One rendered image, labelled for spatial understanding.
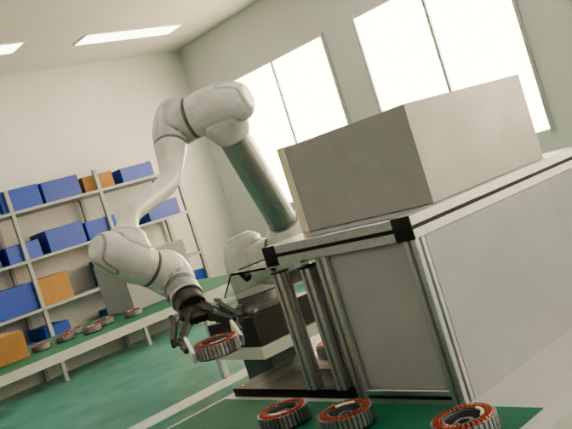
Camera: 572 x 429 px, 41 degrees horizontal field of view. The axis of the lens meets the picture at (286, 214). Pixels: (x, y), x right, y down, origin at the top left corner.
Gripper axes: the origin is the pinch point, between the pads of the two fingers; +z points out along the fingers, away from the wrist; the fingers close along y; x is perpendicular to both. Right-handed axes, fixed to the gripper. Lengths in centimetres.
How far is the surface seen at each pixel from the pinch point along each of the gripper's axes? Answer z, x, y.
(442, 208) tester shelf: 31, 38, -41
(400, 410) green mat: 42.2, 3.5, -23.1
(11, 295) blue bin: -543, -308, 60
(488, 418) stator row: 65, 21, -25
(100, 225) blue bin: -601, -294, -46
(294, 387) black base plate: 8.8, -13.5, -14.5
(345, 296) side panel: 21.2, 17.7, -23.5
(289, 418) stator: 27.6, -2.0, -5.5
